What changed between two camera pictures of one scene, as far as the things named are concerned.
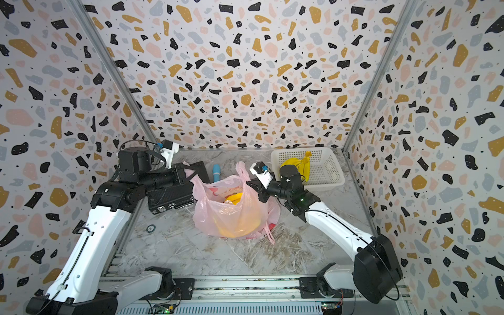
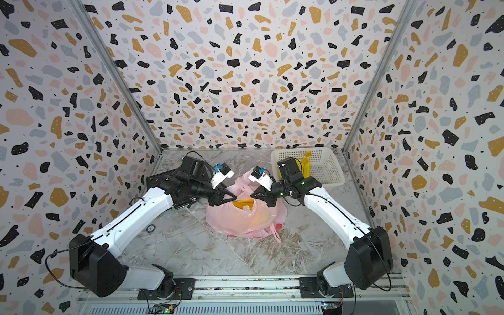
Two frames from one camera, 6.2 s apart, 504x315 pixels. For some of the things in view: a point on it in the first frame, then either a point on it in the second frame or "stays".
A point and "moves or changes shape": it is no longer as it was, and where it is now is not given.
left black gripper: (172, 169) -> (218, 197)
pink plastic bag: (230, 209) moves or changes shape
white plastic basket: (324, 167) stays
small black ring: (150, 228) stays
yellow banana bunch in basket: (302, 165) stays
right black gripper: (262, 192) -> (263, 193)
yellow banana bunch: (237, 225) -> (239, 204)
